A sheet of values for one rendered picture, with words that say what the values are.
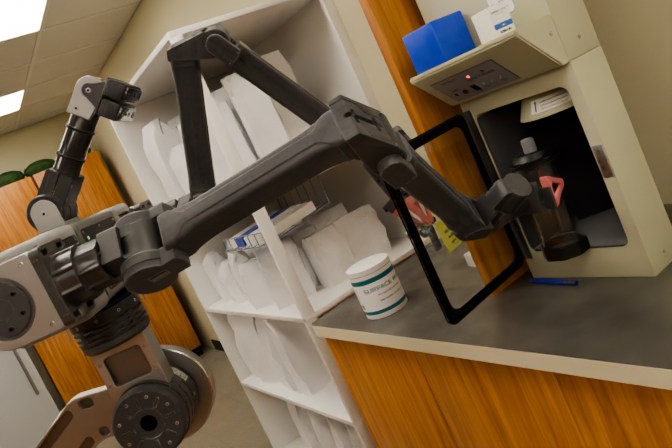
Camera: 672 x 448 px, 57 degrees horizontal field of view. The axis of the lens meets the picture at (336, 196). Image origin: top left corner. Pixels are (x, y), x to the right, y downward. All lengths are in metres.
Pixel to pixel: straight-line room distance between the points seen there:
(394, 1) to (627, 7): 0.57
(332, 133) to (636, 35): 1.05
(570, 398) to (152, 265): 0.84
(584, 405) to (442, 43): 0.77
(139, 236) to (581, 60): 0.89
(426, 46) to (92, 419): 1.04
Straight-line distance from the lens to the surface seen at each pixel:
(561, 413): 1.38
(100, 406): 1.40
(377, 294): 1.73
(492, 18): 1.27
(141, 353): 1.26
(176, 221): 0.91
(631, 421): 1.27
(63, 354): 5.84
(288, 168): 0.85
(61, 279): 0.95
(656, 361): 1.13
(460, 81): 1.38
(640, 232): 1.38
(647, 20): 1.70
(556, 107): 1.39
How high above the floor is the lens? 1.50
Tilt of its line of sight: 7 degrees down
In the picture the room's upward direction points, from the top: 25 degrees counter-clockwise
